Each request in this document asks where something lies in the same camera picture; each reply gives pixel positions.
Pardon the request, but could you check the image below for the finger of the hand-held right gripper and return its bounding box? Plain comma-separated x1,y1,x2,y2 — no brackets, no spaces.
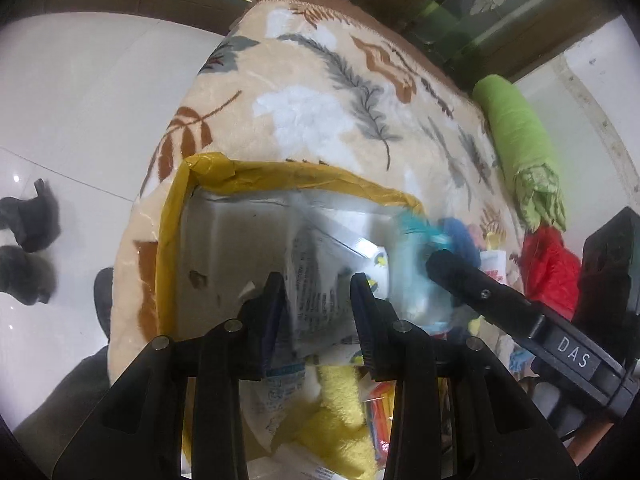
425,249,546,346

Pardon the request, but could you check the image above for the clear packet with orange contents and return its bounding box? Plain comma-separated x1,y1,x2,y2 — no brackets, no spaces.
362,382,396,461

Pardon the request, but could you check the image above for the red quilted cloth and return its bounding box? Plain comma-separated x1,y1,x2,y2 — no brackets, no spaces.
520,225,583,321

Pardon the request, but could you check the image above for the person's leg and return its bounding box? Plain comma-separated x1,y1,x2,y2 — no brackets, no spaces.
12,345,111,461

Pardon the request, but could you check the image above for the white packet with blue print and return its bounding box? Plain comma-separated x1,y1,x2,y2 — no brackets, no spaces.
265,210,361,456

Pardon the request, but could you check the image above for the wooden cabinet with glass doors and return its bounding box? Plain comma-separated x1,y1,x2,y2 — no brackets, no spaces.
45,0,621,91

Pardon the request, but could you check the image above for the dark furry boot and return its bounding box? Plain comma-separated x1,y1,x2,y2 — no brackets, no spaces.
0,245,56,306
0,178,62,253

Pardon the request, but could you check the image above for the leaf-print beige blanket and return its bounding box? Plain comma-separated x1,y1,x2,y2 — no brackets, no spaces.
107,0,531,391

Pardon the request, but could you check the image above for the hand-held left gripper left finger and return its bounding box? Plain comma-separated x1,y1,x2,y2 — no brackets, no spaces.
52,272,296,480

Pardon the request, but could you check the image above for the teal tissue pack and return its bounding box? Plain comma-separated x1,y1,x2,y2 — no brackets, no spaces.
395,210,456,331

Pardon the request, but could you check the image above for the white box with yellow tape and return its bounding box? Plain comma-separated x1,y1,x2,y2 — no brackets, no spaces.
156,152,426,480

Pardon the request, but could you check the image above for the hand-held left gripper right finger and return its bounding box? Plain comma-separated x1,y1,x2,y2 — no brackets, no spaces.
350,272,581,480

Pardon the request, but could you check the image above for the white packet with red print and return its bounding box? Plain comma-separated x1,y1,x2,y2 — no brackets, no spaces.
480,250,511,286

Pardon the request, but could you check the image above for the lemon-print white tissue pack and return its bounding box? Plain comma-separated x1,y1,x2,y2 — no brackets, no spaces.
345,245,396,361

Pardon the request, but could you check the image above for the person's right forearm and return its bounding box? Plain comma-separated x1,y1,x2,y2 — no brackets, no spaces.
567,417,618,467

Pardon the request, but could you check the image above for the yellow plush towel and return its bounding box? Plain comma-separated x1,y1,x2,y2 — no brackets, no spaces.
272,362,381,480

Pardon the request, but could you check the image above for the green folded blanket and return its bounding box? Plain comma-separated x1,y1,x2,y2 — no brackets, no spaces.
472,74,568,233

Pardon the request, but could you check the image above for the black shoe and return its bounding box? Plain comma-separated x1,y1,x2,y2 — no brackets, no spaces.
93,267,116,343

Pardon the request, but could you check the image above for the blue plush towel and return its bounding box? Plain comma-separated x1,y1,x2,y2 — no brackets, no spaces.
440,217,483,268

